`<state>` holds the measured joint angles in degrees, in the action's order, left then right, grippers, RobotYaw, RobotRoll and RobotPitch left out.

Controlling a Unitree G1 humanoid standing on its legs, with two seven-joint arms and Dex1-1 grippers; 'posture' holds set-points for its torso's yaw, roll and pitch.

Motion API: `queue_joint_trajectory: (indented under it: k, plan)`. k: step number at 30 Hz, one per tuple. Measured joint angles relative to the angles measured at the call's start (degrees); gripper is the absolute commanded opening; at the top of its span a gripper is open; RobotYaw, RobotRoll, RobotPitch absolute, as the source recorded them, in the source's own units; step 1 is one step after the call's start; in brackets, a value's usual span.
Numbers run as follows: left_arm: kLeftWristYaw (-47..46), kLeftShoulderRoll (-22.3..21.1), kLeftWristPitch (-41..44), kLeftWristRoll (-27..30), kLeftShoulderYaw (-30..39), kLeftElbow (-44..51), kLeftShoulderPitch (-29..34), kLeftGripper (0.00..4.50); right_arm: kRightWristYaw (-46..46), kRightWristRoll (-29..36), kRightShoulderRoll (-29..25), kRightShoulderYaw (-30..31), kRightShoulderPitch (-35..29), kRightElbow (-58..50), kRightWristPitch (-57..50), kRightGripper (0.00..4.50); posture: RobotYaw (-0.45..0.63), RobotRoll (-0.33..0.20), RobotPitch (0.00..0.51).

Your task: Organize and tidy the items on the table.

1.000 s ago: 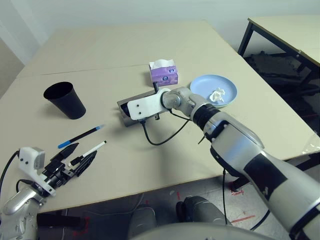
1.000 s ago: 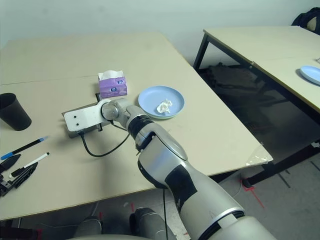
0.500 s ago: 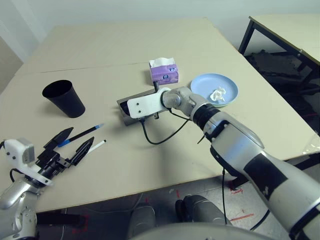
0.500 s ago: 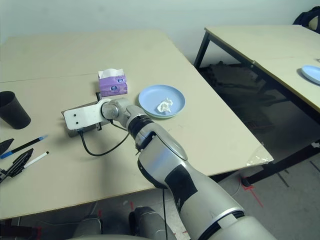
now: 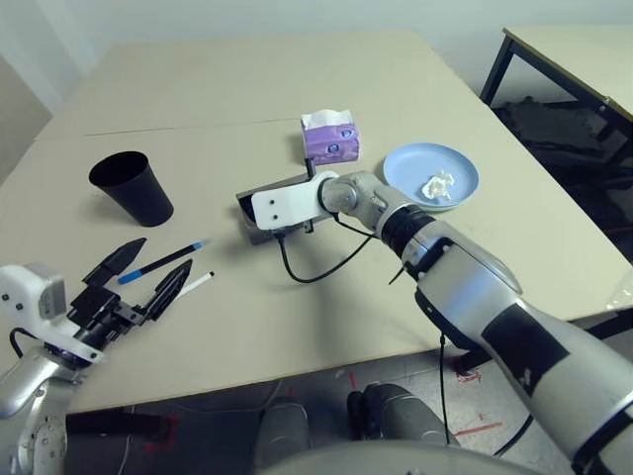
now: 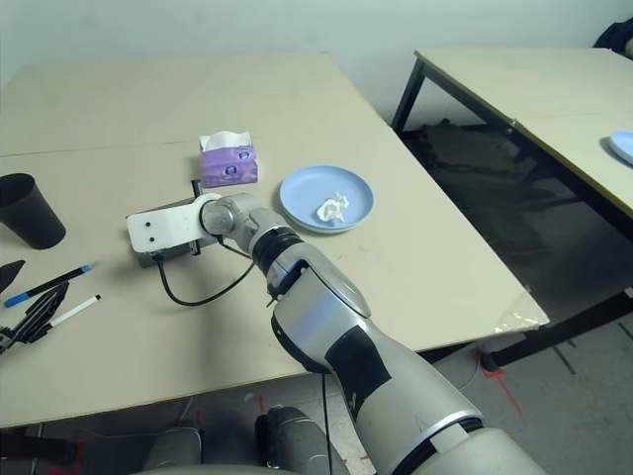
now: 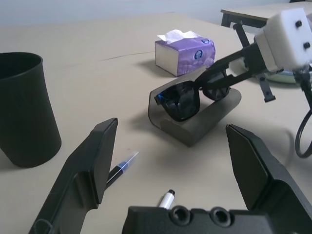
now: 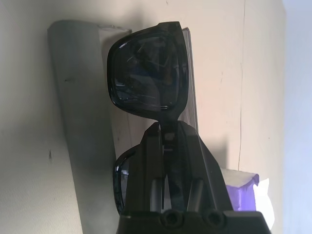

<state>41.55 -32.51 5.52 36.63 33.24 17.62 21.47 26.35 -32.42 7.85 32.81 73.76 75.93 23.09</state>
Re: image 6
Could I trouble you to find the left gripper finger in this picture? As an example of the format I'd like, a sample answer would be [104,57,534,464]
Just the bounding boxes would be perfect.
[0,260,27,293]
[12,281,70,345]

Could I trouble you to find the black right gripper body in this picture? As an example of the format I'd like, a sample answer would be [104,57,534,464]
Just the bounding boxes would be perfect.
[187,179,206,258]

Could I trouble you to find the black pen blue cap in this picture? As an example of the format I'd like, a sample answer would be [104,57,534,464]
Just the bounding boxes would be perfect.
[3,262,98,309]

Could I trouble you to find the white marker black cap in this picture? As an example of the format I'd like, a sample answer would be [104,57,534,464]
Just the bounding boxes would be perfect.
[48,294,103,328]

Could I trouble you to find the white tissue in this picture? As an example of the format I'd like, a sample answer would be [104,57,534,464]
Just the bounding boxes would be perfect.
[315,192,351,223]

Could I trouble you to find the purple tissue pack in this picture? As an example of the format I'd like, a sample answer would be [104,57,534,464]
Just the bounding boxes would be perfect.
[199,130,259,189]

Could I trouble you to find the black plastic cup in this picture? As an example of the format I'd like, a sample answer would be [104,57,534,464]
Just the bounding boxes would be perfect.
[0,172,67,250]

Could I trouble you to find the grey left robot leg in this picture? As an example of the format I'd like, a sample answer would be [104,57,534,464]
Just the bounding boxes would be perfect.
[147,427,204,469]

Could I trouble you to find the grey robot torso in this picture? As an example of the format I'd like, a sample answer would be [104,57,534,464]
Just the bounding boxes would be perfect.
[140,462,347,475]

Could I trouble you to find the grey round base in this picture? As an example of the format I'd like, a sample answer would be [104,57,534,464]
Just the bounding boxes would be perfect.
[254,405,347,475]

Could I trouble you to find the clear plastic tape patch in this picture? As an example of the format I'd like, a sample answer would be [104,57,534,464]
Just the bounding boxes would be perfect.
[494,291,551,333]

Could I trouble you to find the beige table black legs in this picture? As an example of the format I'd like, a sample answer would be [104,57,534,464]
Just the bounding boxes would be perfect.
[393,47,633,219]

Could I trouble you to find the pale blue small plate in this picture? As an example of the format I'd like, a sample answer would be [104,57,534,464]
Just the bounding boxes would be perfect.
[600,131,633,167]

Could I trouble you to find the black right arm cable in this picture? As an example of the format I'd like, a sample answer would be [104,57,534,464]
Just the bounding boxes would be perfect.
[156,251,258,307]

